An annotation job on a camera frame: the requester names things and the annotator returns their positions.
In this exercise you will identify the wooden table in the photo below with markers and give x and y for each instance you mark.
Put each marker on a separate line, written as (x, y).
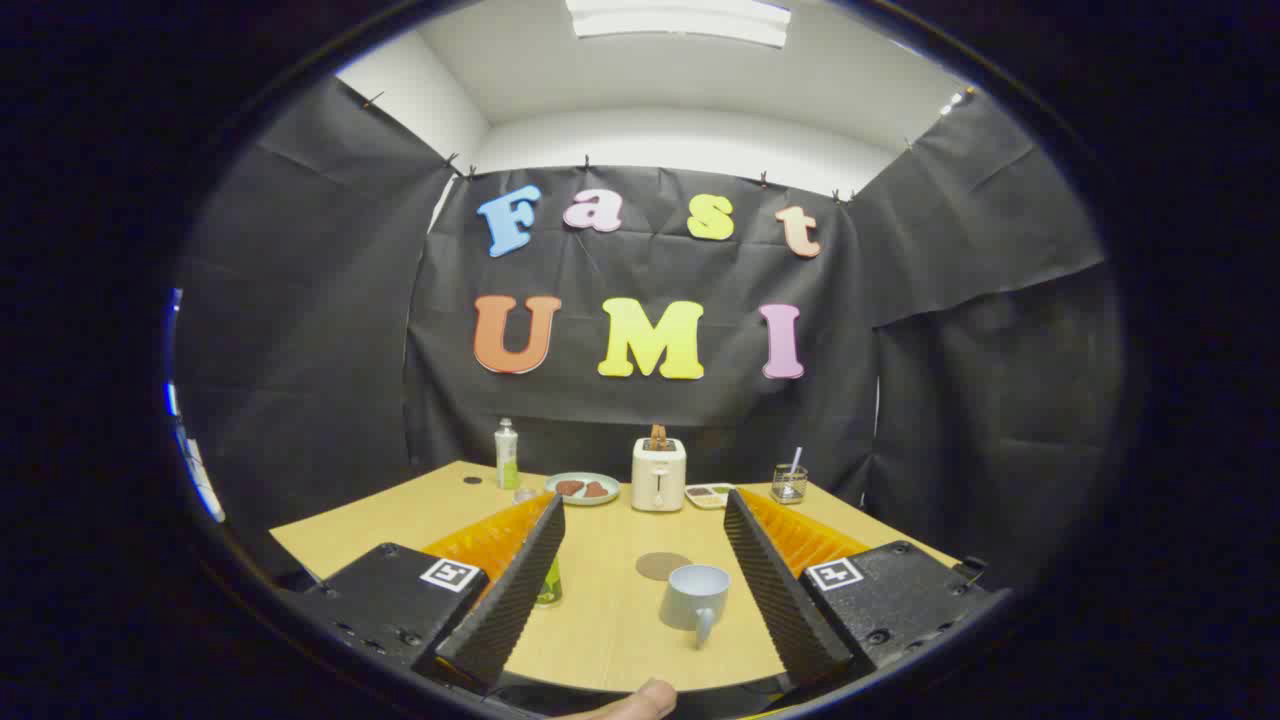
(610, 625)

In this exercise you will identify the green label juice bottle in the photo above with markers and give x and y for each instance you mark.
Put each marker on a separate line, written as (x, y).
(549, 588)

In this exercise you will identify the brown toast slice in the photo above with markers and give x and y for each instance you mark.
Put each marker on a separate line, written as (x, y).
(658, 436)

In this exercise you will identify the pale grey cup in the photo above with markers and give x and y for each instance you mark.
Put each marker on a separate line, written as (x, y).
(692, 598)

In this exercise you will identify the white divided dish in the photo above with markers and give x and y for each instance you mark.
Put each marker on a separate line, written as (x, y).
(708, 496)

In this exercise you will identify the cream toaster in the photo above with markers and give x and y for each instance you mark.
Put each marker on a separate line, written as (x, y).
(658, 478)

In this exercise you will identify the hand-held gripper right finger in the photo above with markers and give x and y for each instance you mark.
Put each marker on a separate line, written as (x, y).
(785, 610)

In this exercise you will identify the round brown coaster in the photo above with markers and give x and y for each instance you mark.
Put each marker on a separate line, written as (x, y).
(657, 565)

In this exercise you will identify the tall white green bottle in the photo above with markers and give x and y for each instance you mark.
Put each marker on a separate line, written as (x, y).
(507, 455)

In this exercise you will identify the ceiling light panel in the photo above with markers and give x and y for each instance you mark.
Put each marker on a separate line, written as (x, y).
(680, 20)

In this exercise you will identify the pale green plate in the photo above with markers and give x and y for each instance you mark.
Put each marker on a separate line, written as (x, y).
(580, 500)

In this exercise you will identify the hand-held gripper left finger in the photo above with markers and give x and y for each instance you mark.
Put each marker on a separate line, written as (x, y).
(505, 610)

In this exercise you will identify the black backdrop cloth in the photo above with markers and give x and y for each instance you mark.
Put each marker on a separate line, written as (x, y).
(650, 420)

